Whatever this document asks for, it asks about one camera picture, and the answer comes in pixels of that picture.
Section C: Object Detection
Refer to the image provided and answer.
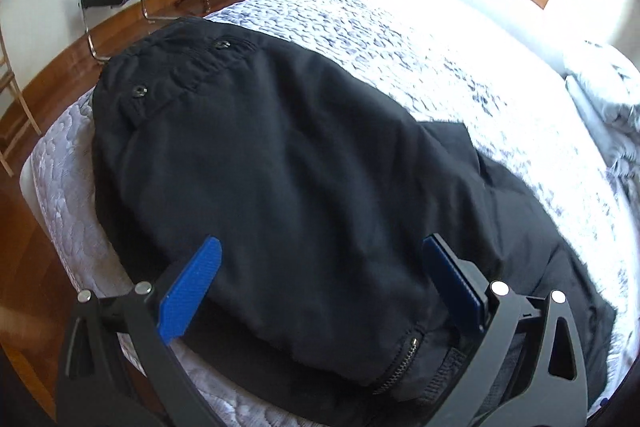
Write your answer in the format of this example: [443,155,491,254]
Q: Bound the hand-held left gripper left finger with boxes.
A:
[56,236,236,427]

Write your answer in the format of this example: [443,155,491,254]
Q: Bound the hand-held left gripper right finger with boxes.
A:
[421,233,589,427]

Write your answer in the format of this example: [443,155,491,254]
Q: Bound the black pants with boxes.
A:
[91,18,617,418]

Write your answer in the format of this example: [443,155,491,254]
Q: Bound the bed with white quilted cover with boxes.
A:
[20,0,640,427]

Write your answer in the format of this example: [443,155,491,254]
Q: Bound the light wooden chair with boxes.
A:
[0,32,43,178]

